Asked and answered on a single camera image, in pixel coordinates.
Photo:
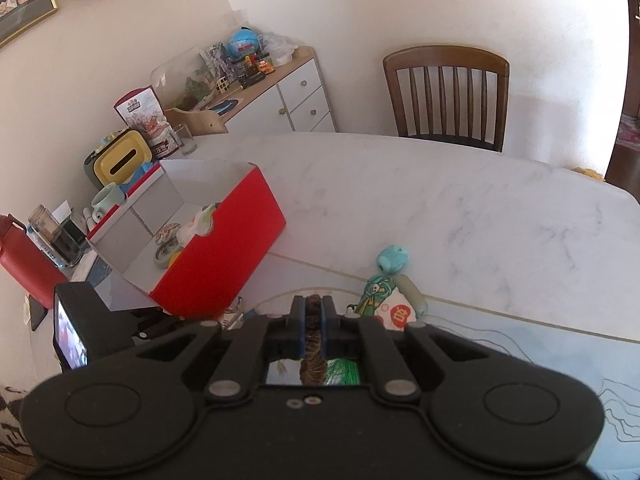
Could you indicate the glass jar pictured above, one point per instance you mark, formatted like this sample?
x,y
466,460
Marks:
x,y
50,230

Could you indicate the printed table mat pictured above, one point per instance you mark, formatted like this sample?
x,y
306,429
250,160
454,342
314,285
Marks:
x,y
550,360

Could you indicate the wooden stand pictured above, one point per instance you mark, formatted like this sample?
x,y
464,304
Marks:
x,y
200,119

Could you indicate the clear glass dome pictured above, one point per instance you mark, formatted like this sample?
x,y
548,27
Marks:
x,y
185,77

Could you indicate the yellow tissue box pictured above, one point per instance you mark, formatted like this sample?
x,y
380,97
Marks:
x,y
122,160

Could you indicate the clear drinking glass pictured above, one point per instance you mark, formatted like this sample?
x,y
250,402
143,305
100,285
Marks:
x,y
185,140

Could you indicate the patterned door rug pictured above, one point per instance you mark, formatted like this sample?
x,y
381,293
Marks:
x,y
630,130

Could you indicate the grey-green bin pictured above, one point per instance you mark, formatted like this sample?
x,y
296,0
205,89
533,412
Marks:
x,y
90,165

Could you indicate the blue globe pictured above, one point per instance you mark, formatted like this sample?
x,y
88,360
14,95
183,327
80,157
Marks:
x,y
243,42

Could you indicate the pale green tube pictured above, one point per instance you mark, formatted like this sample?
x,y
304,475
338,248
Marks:
x,y
415,295

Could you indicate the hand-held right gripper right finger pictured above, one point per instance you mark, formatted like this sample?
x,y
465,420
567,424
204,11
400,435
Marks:
x,y
328,330

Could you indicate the zebra print cloth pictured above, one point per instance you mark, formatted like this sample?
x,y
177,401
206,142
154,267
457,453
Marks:
x,y
10,430

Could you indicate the red water bottle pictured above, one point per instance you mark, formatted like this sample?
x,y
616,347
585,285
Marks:
x,y
25,260

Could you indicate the orange slippers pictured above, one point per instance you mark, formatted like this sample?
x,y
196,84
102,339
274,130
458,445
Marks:
x,y
587,173

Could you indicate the patterned tape roll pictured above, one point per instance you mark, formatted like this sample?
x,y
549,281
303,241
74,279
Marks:
x,y
166,255
169,233

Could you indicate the green figure packet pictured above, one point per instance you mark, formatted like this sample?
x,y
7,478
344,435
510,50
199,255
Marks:
x,y
375,295

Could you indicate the green plastic plant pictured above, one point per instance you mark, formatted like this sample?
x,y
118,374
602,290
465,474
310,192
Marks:
x,y
345,371

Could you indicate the red and white snack bag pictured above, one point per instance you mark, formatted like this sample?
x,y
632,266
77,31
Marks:
x,y
147,120

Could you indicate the clear plastic bag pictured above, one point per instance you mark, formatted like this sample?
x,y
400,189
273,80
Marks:
x,y
280,47

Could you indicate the pale green mug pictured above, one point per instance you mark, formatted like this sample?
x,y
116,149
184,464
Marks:
x,y
107,200

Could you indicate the wooden slat-back chair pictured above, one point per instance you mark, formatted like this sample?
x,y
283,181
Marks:
x,y
445,100

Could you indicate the red cardboard box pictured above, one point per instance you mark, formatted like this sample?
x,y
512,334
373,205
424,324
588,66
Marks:
x,y
225,255

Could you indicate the silver snack packet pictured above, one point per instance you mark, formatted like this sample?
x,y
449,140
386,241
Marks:
x,y
232,316

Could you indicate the red and white round pack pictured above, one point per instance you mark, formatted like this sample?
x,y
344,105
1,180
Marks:
x,y
397,316

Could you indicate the black phone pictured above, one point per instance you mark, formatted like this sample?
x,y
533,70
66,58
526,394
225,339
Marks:
x,y
37,312

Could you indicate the dark jar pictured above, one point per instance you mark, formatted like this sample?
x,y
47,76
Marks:
x,y
250,67

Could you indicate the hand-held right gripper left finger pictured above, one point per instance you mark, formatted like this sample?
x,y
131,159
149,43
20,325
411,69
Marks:
x,y
298,330

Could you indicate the white sideboard with wooden top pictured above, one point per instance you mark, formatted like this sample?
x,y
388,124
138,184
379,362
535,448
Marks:
x,y
300,95

